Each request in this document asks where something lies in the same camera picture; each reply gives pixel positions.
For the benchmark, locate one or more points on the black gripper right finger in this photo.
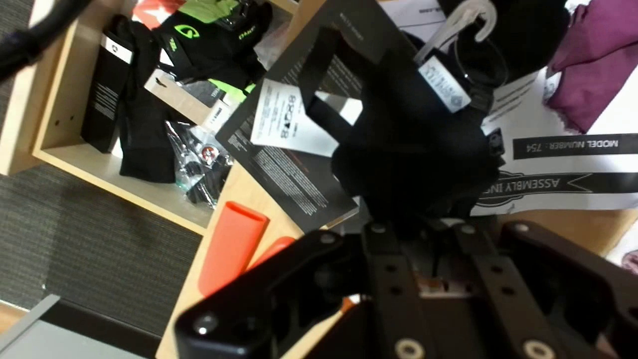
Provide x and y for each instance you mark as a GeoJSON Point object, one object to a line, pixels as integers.
{"type": "Point", "coordinates": [500, 311]}

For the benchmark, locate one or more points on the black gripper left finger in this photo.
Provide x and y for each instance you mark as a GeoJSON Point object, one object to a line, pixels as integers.
{"type": "Point", "coordinates": [391, 299]}

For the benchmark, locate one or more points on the black socks with black card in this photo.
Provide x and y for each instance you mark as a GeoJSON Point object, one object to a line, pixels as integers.
{"type": "Point", "coordinates": [411, 152]}

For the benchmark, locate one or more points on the light wooden drawer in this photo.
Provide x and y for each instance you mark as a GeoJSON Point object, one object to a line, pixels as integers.
{"type": "Point", "coordinates": [131, 191]}

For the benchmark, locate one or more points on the black folded socks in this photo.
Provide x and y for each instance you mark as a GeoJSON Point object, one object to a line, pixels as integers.
{"type": "Point", "coordinates": [141, 146]}

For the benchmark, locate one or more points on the clear bag of small parts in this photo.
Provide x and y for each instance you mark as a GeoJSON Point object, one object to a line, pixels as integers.
{"type": "Point", "coordinates": [199, 166]}

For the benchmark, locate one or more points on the purple cloth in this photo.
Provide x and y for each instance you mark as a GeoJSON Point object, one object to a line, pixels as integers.
{"type": "Point", "coordinates": [590, 72]}

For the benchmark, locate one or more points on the brown cardboard label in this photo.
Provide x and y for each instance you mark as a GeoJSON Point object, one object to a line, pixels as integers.
{"type": "Point", "coordinates": [179, 96]}

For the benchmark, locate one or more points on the black and green gloves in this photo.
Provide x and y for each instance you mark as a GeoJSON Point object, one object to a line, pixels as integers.
{"type": "Point", "coordinates": [205, 46]}

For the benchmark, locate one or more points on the orange and white card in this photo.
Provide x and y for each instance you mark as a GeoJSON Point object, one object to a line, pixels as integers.
{"type": "Point", "coordinates": [151, 10]}

